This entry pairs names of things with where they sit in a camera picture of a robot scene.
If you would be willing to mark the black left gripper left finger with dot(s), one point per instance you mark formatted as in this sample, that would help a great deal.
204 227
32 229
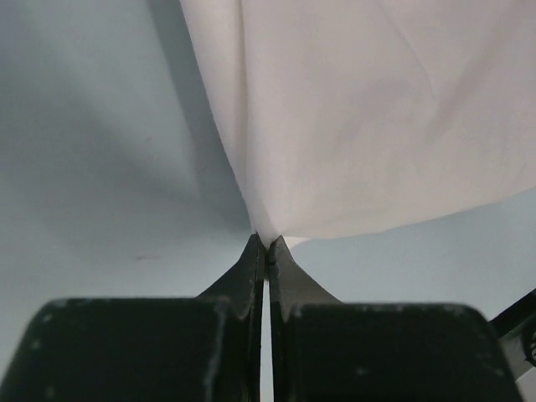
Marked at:
205 348

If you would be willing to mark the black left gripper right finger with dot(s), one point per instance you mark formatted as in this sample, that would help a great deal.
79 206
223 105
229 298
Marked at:
324 349

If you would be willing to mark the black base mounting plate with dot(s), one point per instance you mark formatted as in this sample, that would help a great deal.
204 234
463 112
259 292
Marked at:
515 330

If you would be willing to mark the white t shirt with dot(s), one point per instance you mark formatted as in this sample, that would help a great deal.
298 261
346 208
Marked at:
345 118

